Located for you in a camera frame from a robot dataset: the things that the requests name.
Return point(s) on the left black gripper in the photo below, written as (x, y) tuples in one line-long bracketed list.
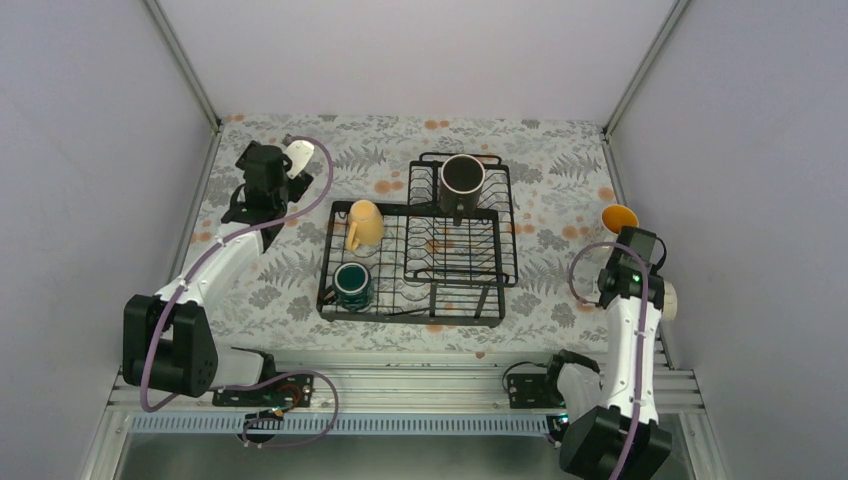
[(304, 182)]

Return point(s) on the black mug white rim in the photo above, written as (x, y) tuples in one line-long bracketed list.
[(461, 181)]

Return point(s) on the white mug orange interior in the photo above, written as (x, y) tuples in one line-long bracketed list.
[(614, 218)]

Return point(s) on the beige cream mug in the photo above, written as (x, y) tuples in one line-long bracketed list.
[(670, 303)]

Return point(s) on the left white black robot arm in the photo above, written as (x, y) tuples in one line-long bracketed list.
[(168, 344)]

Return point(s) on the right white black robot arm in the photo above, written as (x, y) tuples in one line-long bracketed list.
[(613, 429)]

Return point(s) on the yellow mug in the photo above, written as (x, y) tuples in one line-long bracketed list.
[(365, 225)]

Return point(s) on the dark green mug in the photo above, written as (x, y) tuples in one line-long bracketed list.
[(351, 287)]

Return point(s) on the floral patterned tablecloth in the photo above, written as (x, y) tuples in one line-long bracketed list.
[(561, 184)]

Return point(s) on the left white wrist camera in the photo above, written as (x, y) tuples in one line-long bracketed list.
[(299, 152)]

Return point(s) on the black wire dish rack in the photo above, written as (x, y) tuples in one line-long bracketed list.
[(427, 269)]

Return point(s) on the left aluminium frame post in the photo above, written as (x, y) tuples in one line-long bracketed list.
[(184, 65)]

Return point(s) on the aluminium frame post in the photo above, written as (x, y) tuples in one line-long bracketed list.
[(184, 65), (670, 23)]

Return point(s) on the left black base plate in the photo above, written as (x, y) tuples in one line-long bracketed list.
[(293, 391)]

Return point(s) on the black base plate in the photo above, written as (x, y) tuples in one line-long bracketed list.
[(293, 391), (532, 391)]

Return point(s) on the grey slotted cable duct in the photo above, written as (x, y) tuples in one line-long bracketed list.
[(346, 424)]

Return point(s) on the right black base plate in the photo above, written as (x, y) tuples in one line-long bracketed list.
[(532, 391)]

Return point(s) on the right aluminium frame post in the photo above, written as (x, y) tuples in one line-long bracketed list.
[(670, 23)]

